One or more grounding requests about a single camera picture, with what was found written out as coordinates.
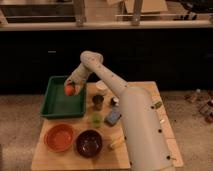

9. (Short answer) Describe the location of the green plastic tray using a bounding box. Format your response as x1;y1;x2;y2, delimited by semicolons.
40;76;86;119

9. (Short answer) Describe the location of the blue sponge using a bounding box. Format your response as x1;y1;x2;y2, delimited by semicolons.
104;108;121;126

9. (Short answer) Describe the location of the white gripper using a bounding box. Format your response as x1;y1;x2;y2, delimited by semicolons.
64;64;88;95

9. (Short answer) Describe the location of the orange bowl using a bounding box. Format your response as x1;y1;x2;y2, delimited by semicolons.
44;123;74;153

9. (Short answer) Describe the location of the red orange apple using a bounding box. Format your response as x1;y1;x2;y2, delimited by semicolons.
64;85;75;96

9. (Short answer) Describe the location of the yellow banana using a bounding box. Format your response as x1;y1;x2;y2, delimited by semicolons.
109;137;124;149

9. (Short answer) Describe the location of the small green cup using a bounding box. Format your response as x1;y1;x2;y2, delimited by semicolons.
91;112;103;128

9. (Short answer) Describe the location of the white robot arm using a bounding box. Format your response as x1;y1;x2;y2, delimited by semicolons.
64;51;175;171

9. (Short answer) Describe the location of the wooden board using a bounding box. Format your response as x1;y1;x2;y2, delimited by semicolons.
31;82;183;171

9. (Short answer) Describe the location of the white cup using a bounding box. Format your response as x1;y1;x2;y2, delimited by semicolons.
95;80;108;95

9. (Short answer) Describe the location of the dark maroon bowl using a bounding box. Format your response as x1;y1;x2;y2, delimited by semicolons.
76;130;103;158

